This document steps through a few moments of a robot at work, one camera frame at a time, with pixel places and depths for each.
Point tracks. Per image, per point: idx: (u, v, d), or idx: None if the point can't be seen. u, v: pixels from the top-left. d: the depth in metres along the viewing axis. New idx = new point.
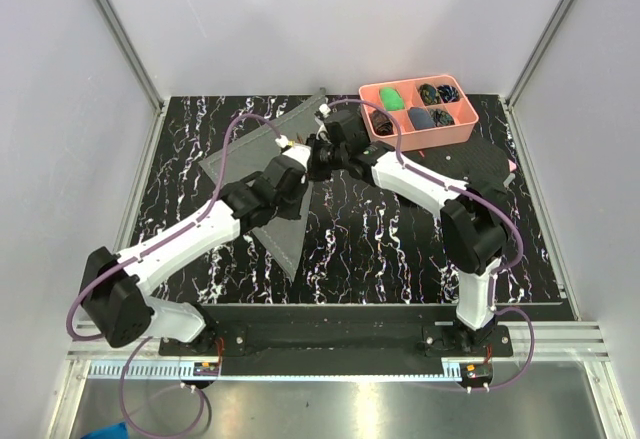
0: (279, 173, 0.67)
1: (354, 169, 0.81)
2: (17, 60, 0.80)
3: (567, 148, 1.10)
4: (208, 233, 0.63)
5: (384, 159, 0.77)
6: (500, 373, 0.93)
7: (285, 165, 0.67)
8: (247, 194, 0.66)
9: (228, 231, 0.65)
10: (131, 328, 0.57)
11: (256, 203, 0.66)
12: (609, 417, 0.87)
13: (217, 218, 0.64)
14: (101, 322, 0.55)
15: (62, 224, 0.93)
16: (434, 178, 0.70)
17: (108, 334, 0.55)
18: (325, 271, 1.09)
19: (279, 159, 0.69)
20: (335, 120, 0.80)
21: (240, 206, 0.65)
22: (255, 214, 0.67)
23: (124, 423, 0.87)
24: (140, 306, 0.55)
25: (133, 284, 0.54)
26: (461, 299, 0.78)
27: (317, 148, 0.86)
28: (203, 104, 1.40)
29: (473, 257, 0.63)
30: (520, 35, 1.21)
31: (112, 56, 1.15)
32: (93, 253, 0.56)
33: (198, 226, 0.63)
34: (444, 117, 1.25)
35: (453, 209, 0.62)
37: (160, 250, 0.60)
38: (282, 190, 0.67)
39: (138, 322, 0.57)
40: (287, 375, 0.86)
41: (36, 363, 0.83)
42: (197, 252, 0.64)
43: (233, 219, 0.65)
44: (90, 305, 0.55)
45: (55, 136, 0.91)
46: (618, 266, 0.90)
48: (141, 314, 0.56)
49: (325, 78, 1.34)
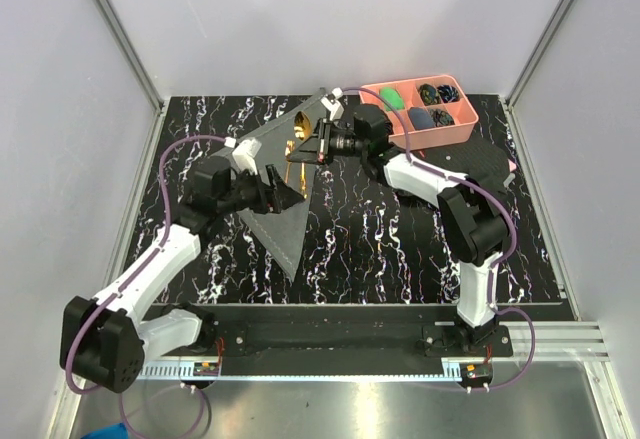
0: (204, 184, 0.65)
1: (369, 169, 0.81)
2: (17, 61, 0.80)
3: (567, 148, 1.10)
4: (175, 254, 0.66)
5: (396, 159, 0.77)
6: (501, 373, 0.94)
7: (211, 173, 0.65)
8: (194, 212, 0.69)
9: (190, 250, 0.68)
10: (129, 367, 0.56)
11: (206, 218, 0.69)
12: (608, 417, 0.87)
13: (177, 239, 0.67)
14: (98, 370, 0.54)
15: (61, 224, 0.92)
16: (434, 170, 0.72)
17: (109, 377, 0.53)
18: (325, 271, 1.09)
19: (201, 168, 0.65)
20: (367, 120, 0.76)
21: (194, 225, 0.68)
22: (210, 227, 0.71)
23: (124, 424, 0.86)
24: (133, 338, 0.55)
25: (122, 317, 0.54)
26: (461, 297, 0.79)
27: (333, 134, 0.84)
28: (203, 104, 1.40)
29: (470, 246, 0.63)
30: (520, 35, 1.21)
31: (112, 56, 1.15)
32: (67, 307, 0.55)
33: (163, 250, 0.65)
34: (444, 117, 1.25)
35: (450, 195, 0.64)
37: (134, 280, 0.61)
38: (218, 194, 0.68)
39: (133, 358, 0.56)
40: (287, 375, 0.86)
41: (36, 364, 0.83)
42: (166, 276, 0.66)
43: (192, 235, 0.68)
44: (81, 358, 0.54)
45: (55, 135, 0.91)
46: (618, 266, 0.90)
48: (135, 348, 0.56)
49: (325, 78, 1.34)
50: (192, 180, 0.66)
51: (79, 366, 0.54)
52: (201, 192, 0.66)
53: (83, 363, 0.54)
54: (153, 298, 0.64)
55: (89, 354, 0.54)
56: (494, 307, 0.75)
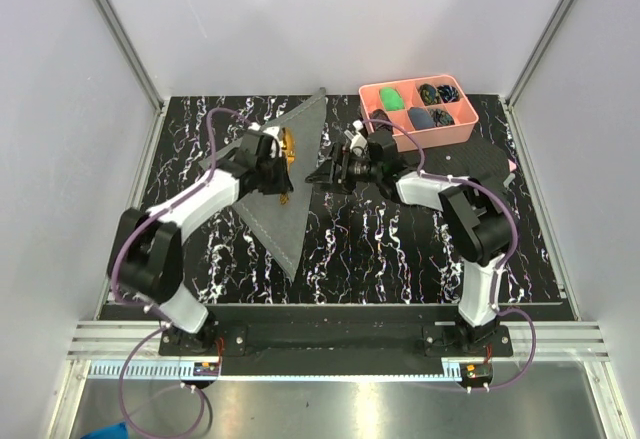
0: (254, 142, 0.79)
1: (385, 189, 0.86)
2: (17, 60, 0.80)
3: (567, 148, 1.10)
4: (218, 191, 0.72)
5: (406, 176, 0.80)
6: (501, 373, 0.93)
7: (257, 135, 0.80)
8: (236, 165, 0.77)
9: (228, 195, 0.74)
10: (166, 285, 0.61)
11: (245, 169, 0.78)
12: (609, 417, 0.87)
13: (221, 179, 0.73)
14: (140, 282, 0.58)
15: (62, 225, 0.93)
16: (437, 176, 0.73)
17: (151, 285, 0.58)
18: (325, 271, 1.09)
19: (249, 134, 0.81)
20: (378, 143, 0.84)
21: (235, 171, 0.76)
22: (247, 180, 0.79)
23: (124, 424, 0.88)
24: (174, 254, 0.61)
25: (169, 228, 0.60)
26: (464, 296, 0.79)
27: (351, 162, 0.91)
28: (202, 104, 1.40)
29: (477, 245, 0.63)
30: (519, 36, 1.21)
31: (112, 55, 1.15)
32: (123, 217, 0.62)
33: (208, 186, 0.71)
34: (444, 117, 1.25)
35: (451, 193, 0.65)
37: (186, 201, 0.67)
38: (260, 155, 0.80)
39: (170, 277, 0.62)
40: (287, 375, 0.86)
41: (37, 363, 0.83)
42: (208, 211, 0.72)
43: (234, 179, 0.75)
44: (124, 267, 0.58)
45: (55, 135, 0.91)
46: (618, 266, 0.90)
48: (174, 267, 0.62)
49: (325, 78, 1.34)
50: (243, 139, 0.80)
51: (124, 274, 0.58)
52: (247, 150, 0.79)
53: (127, 272, 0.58)
54: (195, 226, 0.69)
55: (132, 266, 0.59)
56: (496, 308, 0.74)
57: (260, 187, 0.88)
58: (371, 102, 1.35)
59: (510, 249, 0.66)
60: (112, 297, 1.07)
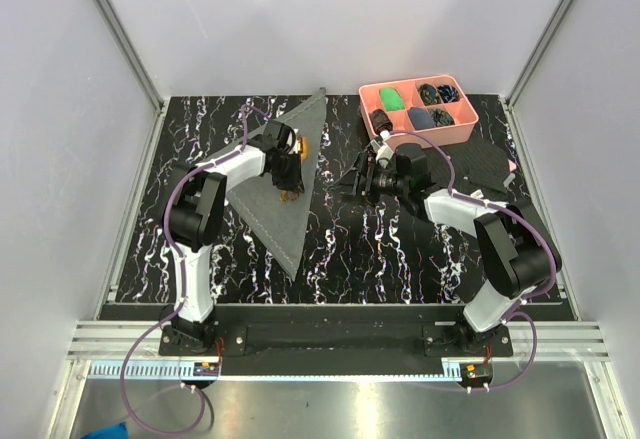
0: (276, 128, 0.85)
1: (410, 205, 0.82)
2: (17, 61, 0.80)
3: (567, 149, 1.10)
4: (250, 157, 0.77)
5: (436, 192, 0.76)
6: (501, 373, 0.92)
7: (280, 122, 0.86)
8: (260, 142, 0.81)
9: (258, 165, 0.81)
10: (211, 232, 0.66)
11: (270, 147, 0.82)
12: (609, 417, 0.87)
13: (251, 150, 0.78)
14: (188, 228, 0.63)
15: (62, 225, 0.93)
16: (472, 198, 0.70)
17: (198, 229, 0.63)
18: (325, 271, 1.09)
19: (274, 121, 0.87)
20: (408, 156, 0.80)
21: (262, 146, 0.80)
22: (271, 158, 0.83)
23: (124, 424, 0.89)
24: (219, 203, 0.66)
25: (216, 177, 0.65)
26: (474, 300, 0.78)
27: (377, 173, 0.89)
28: (202, 104, 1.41)
29: (512, 278, 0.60)
30: (519, 36, 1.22)
31: (112, 55, 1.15)
32: (172, 170, 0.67)
33: (242, 152, 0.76)
34: (444, 117, 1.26)
35: (488, 220, 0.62)
37: (227, 161, 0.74)
38: (281, 141, 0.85)
39: (214, 225, 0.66)
40: (288, 375, 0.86)
41: (37, 363, 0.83)
42: (241, 176, 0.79)
43: (262, 154, 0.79)
44: (172, 216, 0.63)
45: (56, 135, 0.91)
46: (618, 266, 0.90)
48: (217, 216, 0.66)
49: (325, 79, 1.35)
50: (270, 122, 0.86)
51: (172, 223, 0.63)
52: (271, 133, 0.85)
53: (176, 220, 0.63)
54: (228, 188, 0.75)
55: (179, 215, 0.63)
56: (503, 320, 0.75)
57: (277, 181, 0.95)
58: (371, 102, 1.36)
59: (549, 283, 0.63)
60: (112, 297, 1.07)
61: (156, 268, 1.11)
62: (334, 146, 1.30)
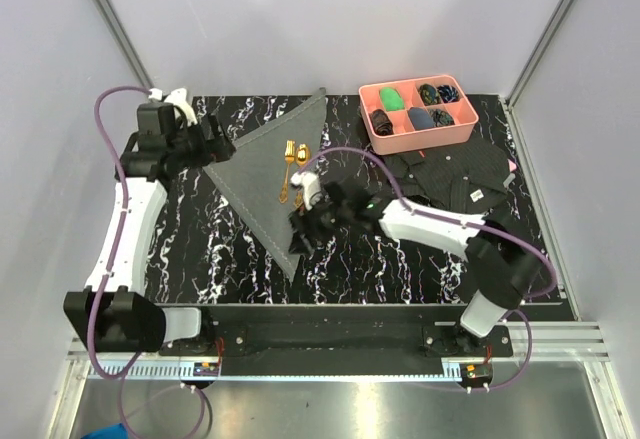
0: (154, 120, 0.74)
1: (363, 225, 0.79)
2: (16, 59, 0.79)
3: (567, 149, 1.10)
4: (142, 209, 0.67)
5: (392, 210, 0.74)
6: (500, 373, 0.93)
7: (154, 108, 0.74)
8: (143, 155, 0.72)
9: (159, 192, 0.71)
10: (152, 329, 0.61)
11: (157, 157, 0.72)
12: (609, 417, 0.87)
13: (137, 194, 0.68)
14: (128, 344, 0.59)
15: (62, 225, 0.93)
16: (443, 217, 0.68)
17: (140, 344, 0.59)
18: (325, 271, 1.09)
19: (144, 109, 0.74)
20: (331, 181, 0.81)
21: (147, 168, 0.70)
22: (165, 165, 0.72)
23: (122, 425, 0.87)
24: (143, 308, 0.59)
25: (122, 297, 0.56)
26: (472, 309, 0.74)
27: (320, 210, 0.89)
28: (202, 104, 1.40)
29: (518, 292, 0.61)
30: (519, 36, 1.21)
31: (111, 55, 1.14)
32: (66, 303, 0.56)
33: (130, 210, 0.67)
34: (444, 117, 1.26)
35: (478, 248, 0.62)
37: (121, 247, 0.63)
38: (165, 132, 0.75)
39: (151, 321, 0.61)
40: (289, 376, 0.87)
41: (36, 363, 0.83)
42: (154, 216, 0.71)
43: (151, 182, 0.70)
44: (104, 343, 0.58)
45: (55, 135, 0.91)
46: (617, 266, 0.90)
48: (150, 313, 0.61)
49: (325, 79, 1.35)
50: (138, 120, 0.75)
51: (107, 345, 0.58)
52: (149, 130, 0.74)
53: (109, 344, 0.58)
54: (145, 255, 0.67)
55: (111, 337, 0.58)
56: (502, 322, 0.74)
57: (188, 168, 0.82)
58: (371, 102, 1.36)
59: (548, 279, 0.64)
60: None
61: (156, 268, 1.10)
62: (334, 146, 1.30)
